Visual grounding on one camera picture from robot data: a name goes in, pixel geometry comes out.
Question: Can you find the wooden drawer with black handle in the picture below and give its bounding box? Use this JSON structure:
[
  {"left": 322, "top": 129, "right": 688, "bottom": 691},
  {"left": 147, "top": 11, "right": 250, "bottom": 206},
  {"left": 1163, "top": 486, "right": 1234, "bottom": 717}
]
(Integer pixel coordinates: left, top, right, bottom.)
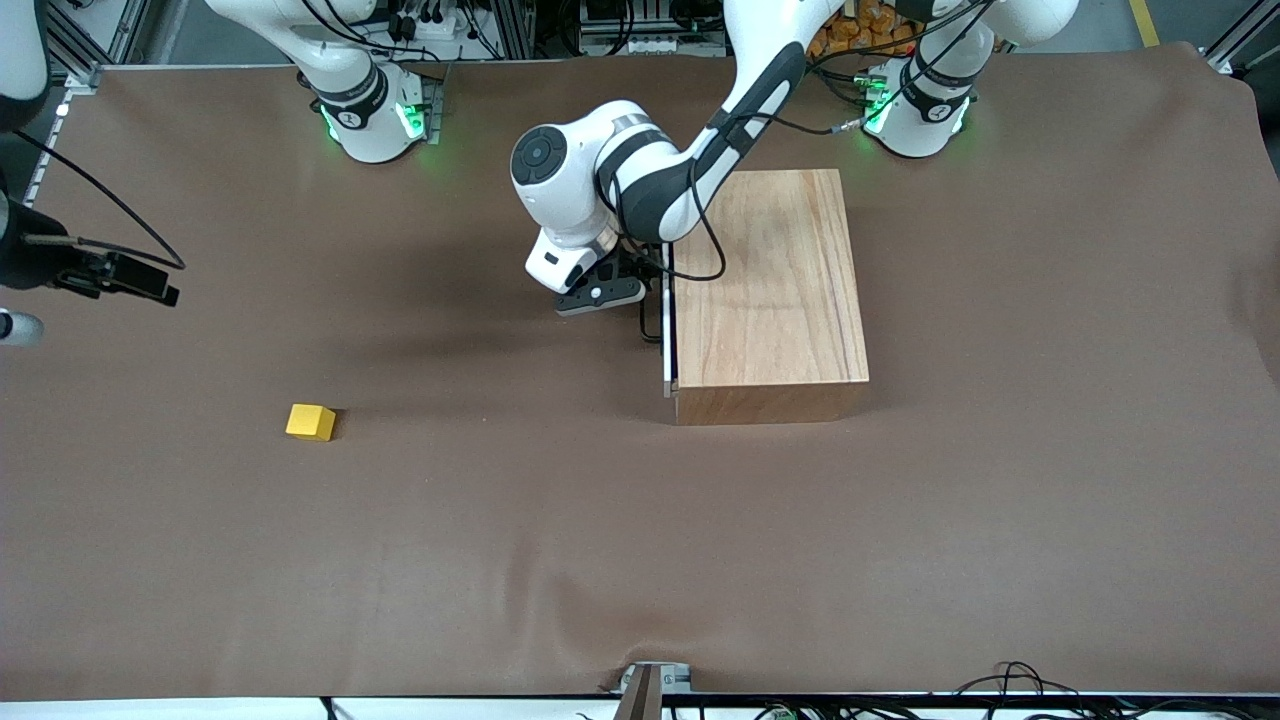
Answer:
[{"left": 639, "top": 240, "right": 684, "bottom": 400}]

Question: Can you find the yellow block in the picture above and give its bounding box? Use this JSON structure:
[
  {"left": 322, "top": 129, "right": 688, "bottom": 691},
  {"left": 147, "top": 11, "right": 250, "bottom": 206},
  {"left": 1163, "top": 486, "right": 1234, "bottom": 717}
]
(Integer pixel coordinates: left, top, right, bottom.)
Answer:
[{"left": 285, "top": 403, "right": 338, "bottom": 443}]

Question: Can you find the wooden cabinet box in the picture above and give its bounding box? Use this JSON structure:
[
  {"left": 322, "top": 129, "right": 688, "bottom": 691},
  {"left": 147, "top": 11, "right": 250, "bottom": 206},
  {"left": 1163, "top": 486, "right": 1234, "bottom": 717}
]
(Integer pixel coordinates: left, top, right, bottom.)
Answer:
[{"left": 672, "top": 169, "right": 870, "bottom": 427}]

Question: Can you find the metal base mounting plate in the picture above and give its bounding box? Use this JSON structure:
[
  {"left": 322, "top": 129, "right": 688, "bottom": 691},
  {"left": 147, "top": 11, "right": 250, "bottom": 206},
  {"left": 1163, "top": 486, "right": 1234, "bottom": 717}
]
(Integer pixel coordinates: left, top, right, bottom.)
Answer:
[{"left": 418, "top": 62, "right": 450, "bottom": 147}]

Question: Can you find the white power strip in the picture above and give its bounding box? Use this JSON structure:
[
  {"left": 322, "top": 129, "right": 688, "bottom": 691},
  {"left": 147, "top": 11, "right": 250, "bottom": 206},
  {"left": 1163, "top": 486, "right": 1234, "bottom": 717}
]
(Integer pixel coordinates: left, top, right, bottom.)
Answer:
[{"left": 585, "top": 33, "right": 703, "bottom": 58}]

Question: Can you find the brown table cover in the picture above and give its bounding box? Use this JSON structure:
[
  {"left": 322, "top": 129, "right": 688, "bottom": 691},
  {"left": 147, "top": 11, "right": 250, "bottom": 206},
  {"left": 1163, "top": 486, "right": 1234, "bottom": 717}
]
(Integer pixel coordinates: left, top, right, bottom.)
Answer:
[{"left": 0, "top": 44, "right": 1280, "bottom": 701}]

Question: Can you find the pile of orange objects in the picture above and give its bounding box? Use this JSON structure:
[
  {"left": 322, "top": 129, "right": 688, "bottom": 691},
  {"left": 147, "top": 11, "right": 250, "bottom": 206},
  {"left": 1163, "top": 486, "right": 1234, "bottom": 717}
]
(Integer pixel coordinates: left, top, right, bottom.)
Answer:
[{"left": 808, "top": 0, "right": 919, "bottom": 59}]

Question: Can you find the aluminium frame profile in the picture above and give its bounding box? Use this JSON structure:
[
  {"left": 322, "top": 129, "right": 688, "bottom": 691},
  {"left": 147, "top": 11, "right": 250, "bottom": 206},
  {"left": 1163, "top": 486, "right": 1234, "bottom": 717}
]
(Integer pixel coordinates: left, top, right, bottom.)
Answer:
[
  {"left": 40, "top": 0, "right": 107, "bottom": 91},
  {"left": 1200, "top": 0, "right": 1280, "bottom": 74}
]

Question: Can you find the black arm base cable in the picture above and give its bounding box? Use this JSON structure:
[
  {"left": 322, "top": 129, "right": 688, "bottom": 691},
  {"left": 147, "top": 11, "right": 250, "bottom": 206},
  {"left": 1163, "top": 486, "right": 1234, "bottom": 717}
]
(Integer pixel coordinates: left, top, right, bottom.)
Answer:
[{"left": 800, "top": 55, "right": 893, "bottom": 133}]

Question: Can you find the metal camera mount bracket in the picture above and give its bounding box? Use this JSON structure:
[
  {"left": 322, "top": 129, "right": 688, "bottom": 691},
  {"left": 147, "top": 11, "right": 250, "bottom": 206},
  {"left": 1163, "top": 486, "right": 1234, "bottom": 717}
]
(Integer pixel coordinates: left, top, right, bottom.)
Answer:
[{"left": 614, "top": 661, "right": 694, "bottom": 720}]

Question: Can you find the black cable bundle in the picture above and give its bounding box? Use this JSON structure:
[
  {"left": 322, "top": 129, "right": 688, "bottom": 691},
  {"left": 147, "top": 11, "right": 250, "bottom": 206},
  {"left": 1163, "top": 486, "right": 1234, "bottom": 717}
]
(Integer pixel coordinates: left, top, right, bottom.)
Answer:
[{"left": 945, "top": 660, "right": 1116, "bottom": 720}]

